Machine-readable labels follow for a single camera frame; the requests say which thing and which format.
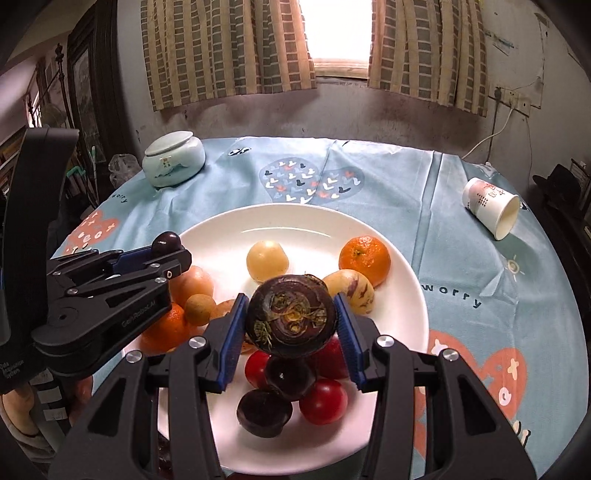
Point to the bright window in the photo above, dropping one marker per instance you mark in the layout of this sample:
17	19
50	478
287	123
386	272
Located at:
337	32

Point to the pale yellow round fruit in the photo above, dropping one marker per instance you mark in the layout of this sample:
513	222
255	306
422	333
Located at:
267	261

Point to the celadon lidded jar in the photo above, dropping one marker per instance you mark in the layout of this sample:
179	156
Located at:
173	161

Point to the blue printed tablecloth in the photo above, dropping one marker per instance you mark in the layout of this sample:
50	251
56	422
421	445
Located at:
461	286

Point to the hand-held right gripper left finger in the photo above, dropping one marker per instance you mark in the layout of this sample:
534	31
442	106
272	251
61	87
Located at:
228	341

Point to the small tan round fruit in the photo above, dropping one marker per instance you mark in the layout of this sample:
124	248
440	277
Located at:
199	309

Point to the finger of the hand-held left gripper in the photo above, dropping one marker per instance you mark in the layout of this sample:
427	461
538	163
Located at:
134	261
134	309

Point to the white wall power strip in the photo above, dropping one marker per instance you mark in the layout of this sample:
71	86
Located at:
515	99

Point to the white paper cup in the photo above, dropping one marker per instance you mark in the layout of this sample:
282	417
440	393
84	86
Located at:
485	203

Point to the red cherry tomato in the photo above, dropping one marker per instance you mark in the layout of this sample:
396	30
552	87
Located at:
323	401
255	369

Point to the dark purple plum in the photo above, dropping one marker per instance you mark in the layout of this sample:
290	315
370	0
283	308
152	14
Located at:
290	376
166	242

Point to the dark water chestnut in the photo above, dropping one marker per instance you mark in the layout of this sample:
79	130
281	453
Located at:
264	413

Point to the person's left hand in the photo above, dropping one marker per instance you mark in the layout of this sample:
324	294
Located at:
16	410

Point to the pale orange round fruit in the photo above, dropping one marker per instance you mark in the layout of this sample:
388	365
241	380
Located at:
196	284

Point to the small orange mandarin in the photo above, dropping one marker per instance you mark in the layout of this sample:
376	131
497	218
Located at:
364	261

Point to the dark framed wall picture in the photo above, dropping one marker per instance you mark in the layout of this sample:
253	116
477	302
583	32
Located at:
85	92

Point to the striped pepino melon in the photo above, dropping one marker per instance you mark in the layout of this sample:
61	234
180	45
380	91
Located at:
353	288

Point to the white oval plate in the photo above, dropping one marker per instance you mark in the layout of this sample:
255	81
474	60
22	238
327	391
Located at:
300	230

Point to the clear plastic bag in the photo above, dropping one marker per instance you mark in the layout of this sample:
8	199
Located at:
122	168

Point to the standing fan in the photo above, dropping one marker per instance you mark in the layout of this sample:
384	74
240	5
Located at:
53	115

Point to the large orange mandarin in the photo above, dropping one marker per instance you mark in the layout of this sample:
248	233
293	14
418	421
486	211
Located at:
171	330

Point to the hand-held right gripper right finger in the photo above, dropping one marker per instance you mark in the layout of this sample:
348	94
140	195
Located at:
351	341

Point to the black hat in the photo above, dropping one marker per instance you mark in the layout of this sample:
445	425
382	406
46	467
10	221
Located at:
558	182

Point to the checked curtain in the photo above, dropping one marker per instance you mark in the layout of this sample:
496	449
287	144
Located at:
221	46
425	46

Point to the large sprouted water chestnut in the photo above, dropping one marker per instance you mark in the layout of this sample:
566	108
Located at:
291	316

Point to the large red plum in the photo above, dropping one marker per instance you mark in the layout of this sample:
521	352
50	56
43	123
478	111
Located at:
332	362

